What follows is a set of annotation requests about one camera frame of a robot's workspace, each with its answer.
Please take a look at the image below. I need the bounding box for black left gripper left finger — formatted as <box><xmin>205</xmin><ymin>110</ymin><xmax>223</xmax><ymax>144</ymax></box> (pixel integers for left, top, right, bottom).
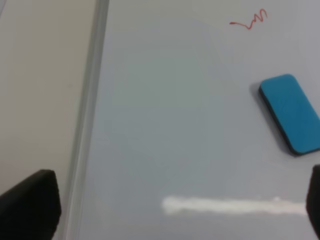
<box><xmin>0</xmin><ymin>169</ymin><xmax>62</xmax><ymax>240</ymax></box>

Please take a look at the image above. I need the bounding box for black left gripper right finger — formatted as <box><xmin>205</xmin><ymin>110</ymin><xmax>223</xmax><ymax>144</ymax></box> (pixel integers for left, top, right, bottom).
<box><xmin>306</xmin><ymin>164</ymin><xmax>320</xmax><ymax>239</ymax></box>

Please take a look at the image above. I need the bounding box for teal whiteboard eraser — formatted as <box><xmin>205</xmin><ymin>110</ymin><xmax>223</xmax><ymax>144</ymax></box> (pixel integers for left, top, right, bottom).
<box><xmin>258</xmin><ymin>74</ymin><xmax>320</xmax><ymax>156</ymax></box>

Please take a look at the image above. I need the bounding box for red marker scribble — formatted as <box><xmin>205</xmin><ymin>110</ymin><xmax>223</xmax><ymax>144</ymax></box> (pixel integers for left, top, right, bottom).
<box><xmin>229</xmin><ymin>8</ymin><xmax>268</xmax><ymax>30</ymax></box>

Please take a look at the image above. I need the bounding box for white whiteboard with aluminium frame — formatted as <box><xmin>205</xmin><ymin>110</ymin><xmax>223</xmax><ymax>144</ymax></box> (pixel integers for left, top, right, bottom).
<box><xmin>60</xmin><ymin>0</ymin><xmax>320</xmax><ymax>240</ymax></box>

